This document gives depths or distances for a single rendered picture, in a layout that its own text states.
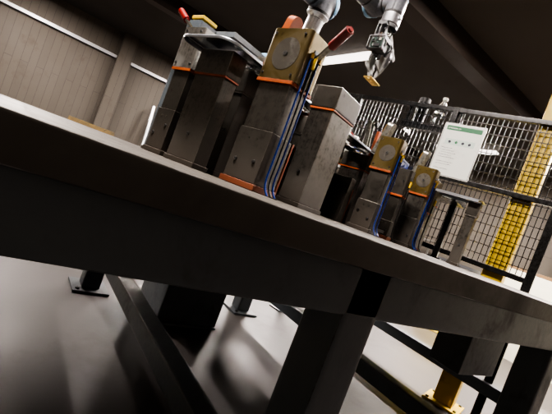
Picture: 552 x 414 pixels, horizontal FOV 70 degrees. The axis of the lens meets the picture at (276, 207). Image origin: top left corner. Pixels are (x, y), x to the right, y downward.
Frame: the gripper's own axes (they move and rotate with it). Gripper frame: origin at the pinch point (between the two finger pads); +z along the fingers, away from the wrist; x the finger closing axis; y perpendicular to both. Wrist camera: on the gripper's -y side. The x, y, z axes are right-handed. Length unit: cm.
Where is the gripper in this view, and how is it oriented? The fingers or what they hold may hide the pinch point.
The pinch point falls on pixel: (373, 76)
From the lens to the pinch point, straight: 169.6
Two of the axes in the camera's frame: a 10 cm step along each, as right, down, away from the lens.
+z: -3.5, 9.4, 0.3
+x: 7.1, 2.8, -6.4
